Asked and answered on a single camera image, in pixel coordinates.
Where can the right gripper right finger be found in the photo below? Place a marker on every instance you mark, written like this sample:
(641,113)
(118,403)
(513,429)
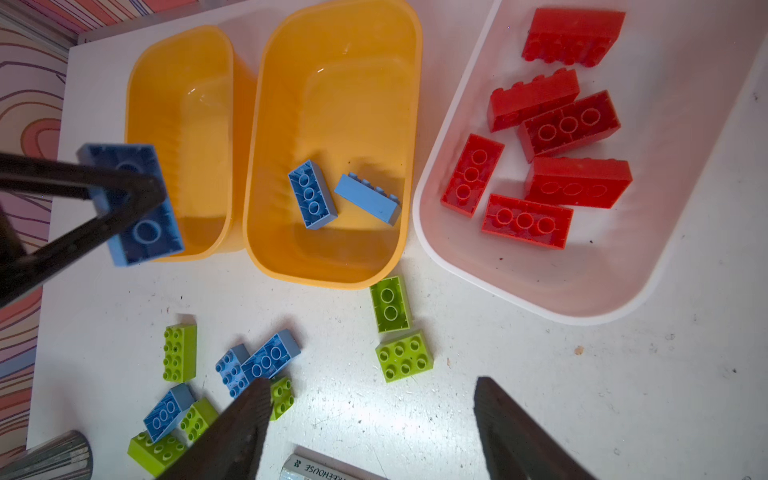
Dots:
(514,445)

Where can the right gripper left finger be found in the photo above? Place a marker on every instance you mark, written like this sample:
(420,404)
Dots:
(232,447)

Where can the small green lego brick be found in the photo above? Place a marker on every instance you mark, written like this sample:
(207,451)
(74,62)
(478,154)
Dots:
(281,396)

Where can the green square lego brick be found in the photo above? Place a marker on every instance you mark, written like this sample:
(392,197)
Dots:
(391,306)

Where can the red lego brick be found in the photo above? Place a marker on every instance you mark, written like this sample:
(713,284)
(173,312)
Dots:
(584,182)
(509,108)
(572,36)
(526,221)
(471,175)
(579,123)

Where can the long blue lego brick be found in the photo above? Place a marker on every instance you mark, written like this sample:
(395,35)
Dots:
(372,199)

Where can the paperback book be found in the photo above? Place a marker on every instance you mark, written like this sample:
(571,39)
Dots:
(305,463)

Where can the left yellow plastic bin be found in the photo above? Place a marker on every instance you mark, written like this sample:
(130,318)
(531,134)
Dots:
(192,98)

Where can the yellow plastic bin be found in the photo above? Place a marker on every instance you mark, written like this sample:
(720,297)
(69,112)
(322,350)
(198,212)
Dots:
(192,98)
(338,85)

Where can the right yellow plastic bin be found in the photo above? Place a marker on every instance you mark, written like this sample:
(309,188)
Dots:
(338,85)

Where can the white plastic bin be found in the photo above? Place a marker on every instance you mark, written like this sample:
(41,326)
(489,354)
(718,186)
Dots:
(673,76)

